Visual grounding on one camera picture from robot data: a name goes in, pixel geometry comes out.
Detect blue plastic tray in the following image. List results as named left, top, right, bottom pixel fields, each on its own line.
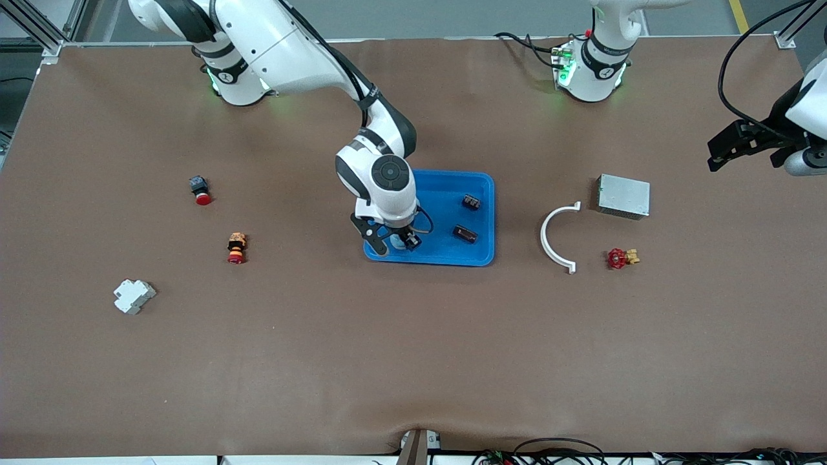
left=363, top=169, right=496, bottom=267

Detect silver metal power supply box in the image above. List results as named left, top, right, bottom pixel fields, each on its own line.
left=596, top=174, right=651, bottom=221

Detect white circuit breaker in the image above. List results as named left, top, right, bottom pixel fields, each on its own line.
left=114, top=279, right=157, bottom=316

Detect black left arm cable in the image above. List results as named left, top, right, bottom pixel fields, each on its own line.
left=718, top=0, right=827, bottom=140

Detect aluminium frame with corner bracket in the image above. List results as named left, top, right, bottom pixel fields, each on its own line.
left=774, top=0, right=827, bottom=50
left=0, top=0, right=88, bottom=67

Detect white curved plastic bracket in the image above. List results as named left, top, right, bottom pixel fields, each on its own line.
left=540, top=201, right=582, bottom=275

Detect red handle brass valve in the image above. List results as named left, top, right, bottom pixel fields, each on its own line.
left=606, top=247, right=641, bottom=271

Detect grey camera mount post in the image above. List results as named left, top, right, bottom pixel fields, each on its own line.
left=395, top=428, right=442, bottom=465

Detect black left base cable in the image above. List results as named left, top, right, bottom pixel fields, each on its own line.
left=494, top=31, right=569, bottom=70

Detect black looped cable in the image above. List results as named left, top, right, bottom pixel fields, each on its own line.
left=514, top=437, right=607, bottom=465

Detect tangled cable bundle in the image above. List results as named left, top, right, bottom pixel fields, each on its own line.
left=659, top=448, right=827, bottom=465

